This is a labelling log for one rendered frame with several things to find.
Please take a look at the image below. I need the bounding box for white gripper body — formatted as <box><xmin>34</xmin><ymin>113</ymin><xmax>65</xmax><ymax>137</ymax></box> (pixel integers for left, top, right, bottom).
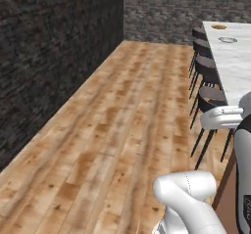
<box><xmin>199</xmin><ymin>105</ymin><xmax>245</xmax><ymax>131</ymax></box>

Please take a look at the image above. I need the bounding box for dark round-seat bar stool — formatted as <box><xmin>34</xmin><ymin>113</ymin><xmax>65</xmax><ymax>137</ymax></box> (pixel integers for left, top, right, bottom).
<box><xmin>188</xmin><ymin>55</ymin><xmax>225</xmax><ymax>101</ymax></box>
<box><xmin>191</xmin><ymin>26</ymin><xmax>209</xmax><ymax>43</ymax></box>
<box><xmin>188</xmin><ymin>38</ymin><xmax>215</xmax><ymax>79</ymax></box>
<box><xmin>189</xmin><ymin>85</ymin><xmax>235</xmax><ymax>171</ymax></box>

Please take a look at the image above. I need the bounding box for brown kitchen island cabinet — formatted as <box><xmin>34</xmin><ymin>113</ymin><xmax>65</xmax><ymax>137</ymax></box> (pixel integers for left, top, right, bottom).
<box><xmin>211</xmin><ymin>148</ymin><xmax>239</xmax><ymax>234</ymax></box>

